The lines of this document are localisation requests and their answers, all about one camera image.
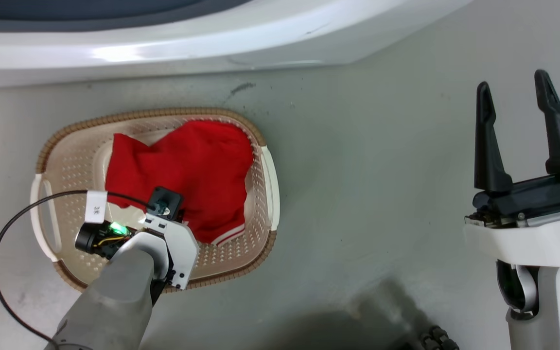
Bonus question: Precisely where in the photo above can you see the red garment with striped hem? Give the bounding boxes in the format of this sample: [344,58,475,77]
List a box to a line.
[105,120,255,246]

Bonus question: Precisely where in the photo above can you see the grey rubber door gasket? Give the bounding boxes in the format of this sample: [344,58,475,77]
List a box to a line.
[0,0,252,34]

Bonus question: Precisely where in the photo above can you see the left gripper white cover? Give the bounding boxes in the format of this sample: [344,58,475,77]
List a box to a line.
[137,215,201,291]

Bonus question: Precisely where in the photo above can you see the white cable tag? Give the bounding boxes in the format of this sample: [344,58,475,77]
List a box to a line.
[85,190,108,225]

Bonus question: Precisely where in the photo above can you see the black cable connector plug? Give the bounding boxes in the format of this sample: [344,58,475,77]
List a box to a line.
[74,221,133,260]

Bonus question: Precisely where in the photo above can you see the cream perforated laundry basket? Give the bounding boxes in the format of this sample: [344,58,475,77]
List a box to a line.
[30,107,281,293]

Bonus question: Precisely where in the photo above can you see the white front-loading washing machine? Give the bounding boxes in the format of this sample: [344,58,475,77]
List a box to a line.
[0,0,475,90]

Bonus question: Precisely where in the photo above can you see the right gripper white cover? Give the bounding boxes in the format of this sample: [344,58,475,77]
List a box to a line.
[463,69,560,267]

